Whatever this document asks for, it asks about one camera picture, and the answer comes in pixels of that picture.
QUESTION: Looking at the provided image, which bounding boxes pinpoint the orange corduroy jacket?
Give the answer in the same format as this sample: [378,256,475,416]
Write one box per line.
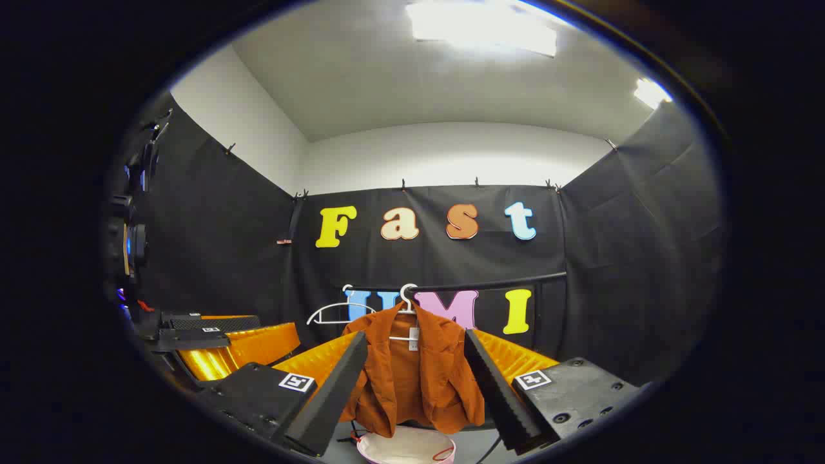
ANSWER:
[340,302,485,439]

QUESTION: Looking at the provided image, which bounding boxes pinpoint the black backdrop cloth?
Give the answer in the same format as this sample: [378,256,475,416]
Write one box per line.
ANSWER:
[119,97,726,387]

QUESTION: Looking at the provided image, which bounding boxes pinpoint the white plastic clothes hanger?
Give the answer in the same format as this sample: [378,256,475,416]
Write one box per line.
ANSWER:
[306,284,378,326]
[387,284,423,353]

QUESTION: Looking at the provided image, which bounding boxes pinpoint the white laundry hamper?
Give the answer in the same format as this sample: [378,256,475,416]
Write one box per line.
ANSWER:
[356,425,457,464]

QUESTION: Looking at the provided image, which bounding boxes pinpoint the black clothes rail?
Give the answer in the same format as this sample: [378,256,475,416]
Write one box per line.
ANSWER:
[342,271,569,352]

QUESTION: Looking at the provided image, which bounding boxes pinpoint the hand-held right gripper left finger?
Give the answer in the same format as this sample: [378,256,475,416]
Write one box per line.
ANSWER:
[193,331,369,458]

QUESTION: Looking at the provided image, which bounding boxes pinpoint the small ceiling light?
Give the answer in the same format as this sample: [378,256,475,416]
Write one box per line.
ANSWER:
[634,77,674,110]

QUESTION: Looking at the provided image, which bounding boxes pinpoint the large ceiling light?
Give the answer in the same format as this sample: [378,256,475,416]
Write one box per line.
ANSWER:
[406,0,559,58]

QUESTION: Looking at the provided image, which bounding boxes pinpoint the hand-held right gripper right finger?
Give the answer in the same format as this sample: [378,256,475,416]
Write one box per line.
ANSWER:
[463,329,642,455]

